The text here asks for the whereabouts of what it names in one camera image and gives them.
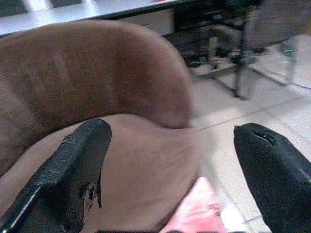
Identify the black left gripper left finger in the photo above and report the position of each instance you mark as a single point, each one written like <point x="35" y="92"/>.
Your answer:
<point x="70" y="170"/>

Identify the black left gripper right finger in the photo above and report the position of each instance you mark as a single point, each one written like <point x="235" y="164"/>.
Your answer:
<point x="274" y="174"/>

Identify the brown fabric sofa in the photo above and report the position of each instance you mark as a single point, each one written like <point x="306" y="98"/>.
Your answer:
<point x="97" y="97"/>

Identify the pink pillow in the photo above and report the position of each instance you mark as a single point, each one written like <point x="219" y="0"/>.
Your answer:
<point x="199" y="211"/>

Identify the grey office chair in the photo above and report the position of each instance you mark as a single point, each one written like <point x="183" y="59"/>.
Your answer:
<point x="269" y="31"/>

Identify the white desk with dark edge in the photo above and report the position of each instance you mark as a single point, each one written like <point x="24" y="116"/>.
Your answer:
<point x="80" y="12"/>

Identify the metal frame chair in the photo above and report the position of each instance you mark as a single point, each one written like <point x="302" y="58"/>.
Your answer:
<point x="213" y="46"/>

